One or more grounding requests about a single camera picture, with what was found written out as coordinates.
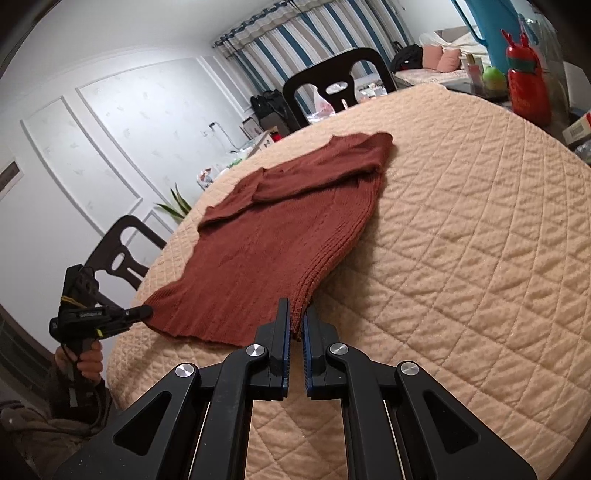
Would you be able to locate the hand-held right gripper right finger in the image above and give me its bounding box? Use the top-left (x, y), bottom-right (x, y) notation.
top-left (301, 306), bottom-right (539, 480)

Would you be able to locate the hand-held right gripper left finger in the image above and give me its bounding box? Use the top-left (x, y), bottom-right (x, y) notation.
top-left (54, 298), bottom-right (293, 480)

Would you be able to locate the rust red knit sweater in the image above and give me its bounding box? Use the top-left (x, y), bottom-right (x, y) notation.
top-left (130, 131), bottom-right (394, 348)

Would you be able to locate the person's left forearm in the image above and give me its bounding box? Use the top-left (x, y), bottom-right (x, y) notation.
top-left (44, 369), bottom-right (114, 432)

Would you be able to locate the person's left hand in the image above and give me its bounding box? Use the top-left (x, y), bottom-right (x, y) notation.
top-left (54, 339), bottom-right (105, 385)

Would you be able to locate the dark wooden chair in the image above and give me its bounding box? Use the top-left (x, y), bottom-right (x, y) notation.
top-left (281, 47), bottom-right (398, 130)
top-left (83, 215), bottom-right (168, 292)

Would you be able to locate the green potted plant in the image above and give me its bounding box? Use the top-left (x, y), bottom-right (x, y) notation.
top-left (154, 182), bottom-right (192, 220)

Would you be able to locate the colourful snack bag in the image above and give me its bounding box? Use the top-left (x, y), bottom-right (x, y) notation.
top-left (196, 166), bottom-right (220, 190)

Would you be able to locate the peach quilted blanket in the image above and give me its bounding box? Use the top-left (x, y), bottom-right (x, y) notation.
top-left (106, 83), bottom-right (591, 480)

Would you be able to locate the cardboard box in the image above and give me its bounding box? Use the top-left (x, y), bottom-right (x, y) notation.
top-left (240, 115), bottom-right (278, 141)

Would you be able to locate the white plastic bag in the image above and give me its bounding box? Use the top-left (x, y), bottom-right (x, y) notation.
top-left (307, 85), bottom-right (338, 123)

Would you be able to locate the striped curtain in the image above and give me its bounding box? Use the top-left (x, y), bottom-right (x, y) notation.
top-left (211, 0), bottom-right (416, 100)

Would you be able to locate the black bag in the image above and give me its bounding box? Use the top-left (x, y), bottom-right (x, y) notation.
top-left (392, 44), bottom-right (423, 72)

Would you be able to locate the pink pillow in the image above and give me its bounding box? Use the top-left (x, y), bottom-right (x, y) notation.
top-left (438, 48), bottom-right (462, 72)
top-left (422, 45), bottom-right (445, 70)

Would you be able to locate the small white carton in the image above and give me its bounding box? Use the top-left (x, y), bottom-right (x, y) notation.
top-left (464, 53), bottom-right (483, 86)

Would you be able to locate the green apple toy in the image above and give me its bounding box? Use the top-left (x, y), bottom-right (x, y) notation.
top-left (481, 66), bottom-right (507, 93)

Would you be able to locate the red crab bottle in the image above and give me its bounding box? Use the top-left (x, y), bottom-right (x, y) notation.
top-left (501, 28), bottom-right (552, 127)

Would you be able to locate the white bed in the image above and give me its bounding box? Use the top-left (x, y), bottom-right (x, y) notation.
top-left (392, 25), bottom-right (490, 86)

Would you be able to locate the white and red box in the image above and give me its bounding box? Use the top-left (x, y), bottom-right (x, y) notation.
top-left (561, 111), bottom-right (591, 146)

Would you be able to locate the blue thermos jug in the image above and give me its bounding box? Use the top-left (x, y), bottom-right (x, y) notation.
top-left (450, 0), bottom-right (513, 70)

